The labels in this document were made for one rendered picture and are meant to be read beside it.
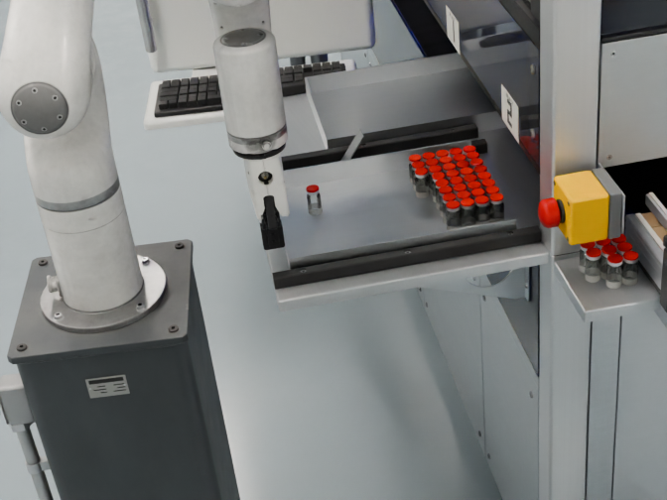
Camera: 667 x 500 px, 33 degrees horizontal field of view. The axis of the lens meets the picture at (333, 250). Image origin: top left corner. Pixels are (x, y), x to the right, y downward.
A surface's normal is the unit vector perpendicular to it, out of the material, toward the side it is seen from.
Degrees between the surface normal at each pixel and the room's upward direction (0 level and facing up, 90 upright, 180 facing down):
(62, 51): 67
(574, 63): 90
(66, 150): 22
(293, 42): 90
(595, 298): 0
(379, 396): 0
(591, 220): 90
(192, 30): 90
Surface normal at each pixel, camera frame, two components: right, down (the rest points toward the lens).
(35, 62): 0.09, 0.11
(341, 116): -0.10, -0.83
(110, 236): 0.72, 0.33
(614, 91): 0.17, 0.54
